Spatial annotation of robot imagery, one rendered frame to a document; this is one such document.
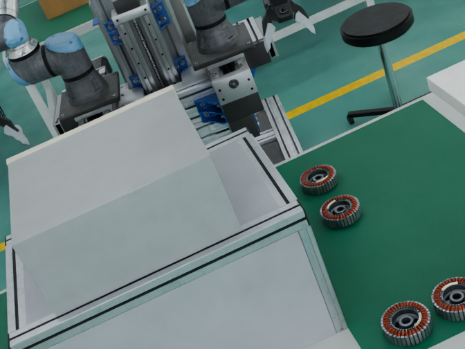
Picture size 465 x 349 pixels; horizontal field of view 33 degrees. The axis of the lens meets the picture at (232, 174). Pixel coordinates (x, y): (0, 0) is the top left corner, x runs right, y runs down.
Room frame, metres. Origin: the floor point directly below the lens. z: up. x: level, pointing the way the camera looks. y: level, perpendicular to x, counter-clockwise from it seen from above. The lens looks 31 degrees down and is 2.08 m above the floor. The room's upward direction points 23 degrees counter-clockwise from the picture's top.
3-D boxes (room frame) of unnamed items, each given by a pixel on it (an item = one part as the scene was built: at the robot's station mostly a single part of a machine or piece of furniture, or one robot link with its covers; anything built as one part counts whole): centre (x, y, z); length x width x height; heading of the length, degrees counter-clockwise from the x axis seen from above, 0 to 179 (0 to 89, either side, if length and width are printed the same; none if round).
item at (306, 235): (1.48, -0.09, 0.91); 0.28 x 0.03 x 0.32; 4
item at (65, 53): (2.61, 0.37, 1.20); 0.13 x 0.12 x 0.14; 79
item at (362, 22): (3.30, -0.91, 0.28); 0.54 x 0.49 x 0.56; 4
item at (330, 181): (1.94, -0.23, 0.77); 0.11 x 0.11 x 0.04
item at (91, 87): (2.60, 0.36, 1.09); 0.15 x 0.15 x 0.10
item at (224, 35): (2.57, -0.13, 1.09); 0.15 x 0.15 x 0.10
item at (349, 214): (1.75, -0.24, 0.77); 0.11 x 0.11 x 0.04
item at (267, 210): (1.54, 0.24, 1.09); 0.68 x 0.44 x 0.05; 94
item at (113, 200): (1.54, 0.25, 1.22); 0.44 x 0.39 x 0.20; 94
